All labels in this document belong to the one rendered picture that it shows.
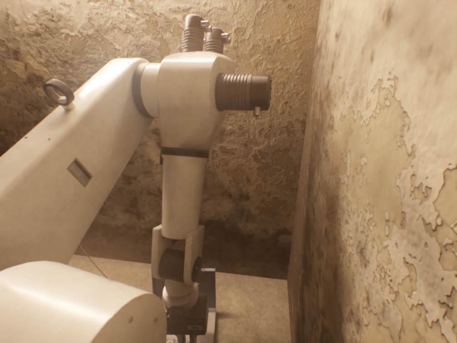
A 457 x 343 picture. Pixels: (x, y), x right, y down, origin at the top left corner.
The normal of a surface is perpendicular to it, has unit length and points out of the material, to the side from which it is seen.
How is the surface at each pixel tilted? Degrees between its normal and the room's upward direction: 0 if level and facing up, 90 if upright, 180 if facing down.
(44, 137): 24
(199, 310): 0
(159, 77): 62
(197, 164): 80
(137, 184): 90
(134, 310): 90
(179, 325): 90
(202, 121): 118
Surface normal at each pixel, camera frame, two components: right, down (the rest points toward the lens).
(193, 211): 0.67, 0.14
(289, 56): -0.16, 0.41
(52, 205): 0.97, 0.09
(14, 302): 0.08, -0.94
